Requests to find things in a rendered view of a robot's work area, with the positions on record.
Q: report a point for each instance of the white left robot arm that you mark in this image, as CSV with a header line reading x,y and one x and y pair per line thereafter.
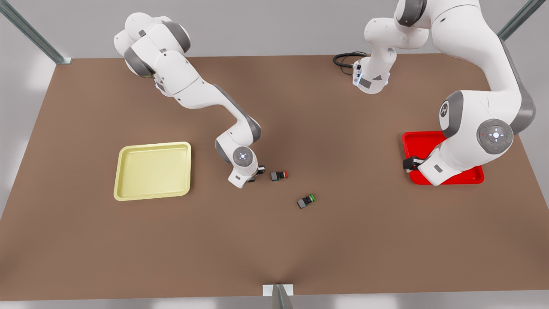
x,y
472,86

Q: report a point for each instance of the pale yellow tray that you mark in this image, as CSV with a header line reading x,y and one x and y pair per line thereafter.
x,y
152,171

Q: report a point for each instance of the silver frame post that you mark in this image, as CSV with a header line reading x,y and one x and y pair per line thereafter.
x,y
279,296
519,19
30,32

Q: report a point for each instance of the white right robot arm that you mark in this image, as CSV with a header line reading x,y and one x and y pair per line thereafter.
x,y
188,86

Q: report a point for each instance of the red tray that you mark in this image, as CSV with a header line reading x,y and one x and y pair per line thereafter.
x,y
422,143

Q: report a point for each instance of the red push button switch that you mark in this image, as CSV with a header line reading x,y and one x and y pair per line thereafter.
x,y
279,175

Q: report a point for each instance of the green push button switch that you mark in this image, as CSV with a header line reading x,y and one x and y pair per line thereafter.
x,y
306,201

